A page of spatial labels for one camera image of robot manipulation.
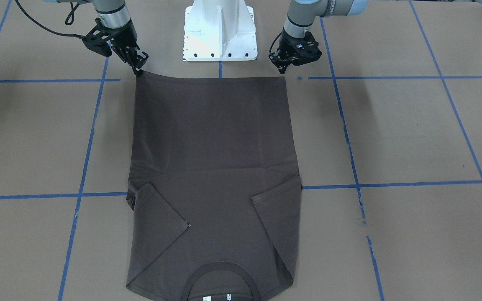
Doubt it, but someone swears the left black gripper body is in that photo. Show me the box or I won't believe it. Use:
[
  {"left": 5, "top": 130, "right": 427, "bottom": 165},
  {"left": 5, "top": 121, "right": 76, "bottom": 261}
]
[{"left": 278, "top": 33, "right": 323, "bottom": 66}]

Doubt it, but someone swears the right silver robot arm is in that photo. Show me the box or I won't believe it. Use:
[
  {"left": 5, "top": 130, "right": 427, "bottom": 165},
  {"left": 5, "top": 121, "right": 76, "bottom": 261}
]
[{"left": 56, "top": 0, "right": 149, "bottom": 77}]

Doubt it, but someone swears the brown paper table cover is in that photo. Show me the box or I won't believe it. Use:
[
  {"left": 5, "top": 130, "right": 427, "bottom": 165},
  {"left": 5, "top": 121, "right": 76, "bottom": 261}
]
[{"left": 0, "top": 0, "right": 482, "bottom": 301}]

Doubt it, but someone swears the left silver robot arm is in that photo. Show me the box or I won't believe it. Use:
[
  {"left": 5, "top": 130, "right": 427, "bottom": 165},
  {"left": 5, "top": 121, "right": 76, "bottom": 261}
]
[{"left": 268, "top": 0, "right": 368, "bottom": 74}]

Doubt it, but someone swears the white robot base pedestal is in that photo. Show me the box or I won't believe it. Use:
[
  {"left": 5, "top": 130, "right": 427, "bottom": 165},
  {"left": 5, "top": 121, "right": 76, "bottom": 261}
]
[{"left": 182, "top": 0, "right": 258, "bottom": 61}]

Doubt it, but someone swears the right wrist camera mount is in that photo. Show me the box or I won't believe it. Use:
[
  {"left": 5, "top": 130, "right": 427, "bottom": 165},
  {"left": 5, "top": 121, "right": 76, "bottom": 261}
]
[{"left": 82, "top": 18, "right": 112, "bottom": 57}]

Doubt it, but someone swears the brown t-shirt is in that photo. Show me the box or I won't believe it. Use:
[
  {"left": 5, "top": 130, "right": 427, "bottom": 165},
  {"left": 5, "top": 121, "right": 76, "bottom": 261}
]
[{"left": 126, "top": 72, "right": 302, "bottom": 301}]

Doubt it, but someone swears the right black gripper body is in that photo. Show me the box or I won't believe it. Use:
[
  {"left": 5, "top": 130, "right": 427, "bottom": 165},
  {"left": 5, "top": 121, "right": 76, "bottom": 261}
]
[{"left": 109, "top": 25, "right": 140, "bottom": 63}]

